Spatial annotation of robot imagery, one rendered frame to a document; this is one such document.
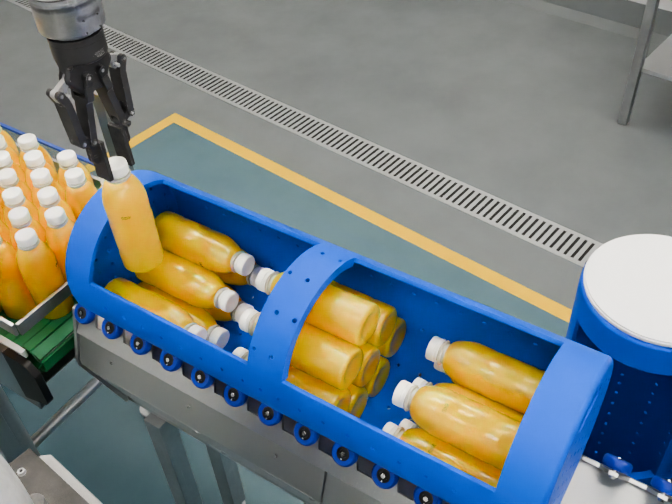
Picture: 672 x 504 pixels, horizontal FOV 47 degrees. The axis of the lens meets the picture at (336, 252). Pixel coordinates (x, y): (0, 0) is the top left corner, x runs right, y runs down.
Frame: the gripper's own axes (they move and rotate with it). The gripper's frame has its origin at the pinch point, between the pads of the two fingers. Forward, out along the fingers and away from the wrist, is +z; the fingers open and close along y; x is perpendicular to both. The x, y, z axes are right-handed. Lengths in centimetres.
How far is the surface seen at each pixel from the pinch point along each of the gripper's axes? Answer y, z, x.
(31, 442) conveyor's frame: -13, 104, 53
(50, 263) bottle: -3.0, 32.7, 24.9
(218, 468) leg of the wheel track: 11, 112, 10
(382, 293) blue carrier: 19, 29, -37
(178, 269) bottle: 4.3, 27.0, -3.1
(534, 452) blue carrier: -4, 18, -72
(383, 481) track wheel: -6, 41, -51
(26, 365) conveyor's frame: -17, 47, 22
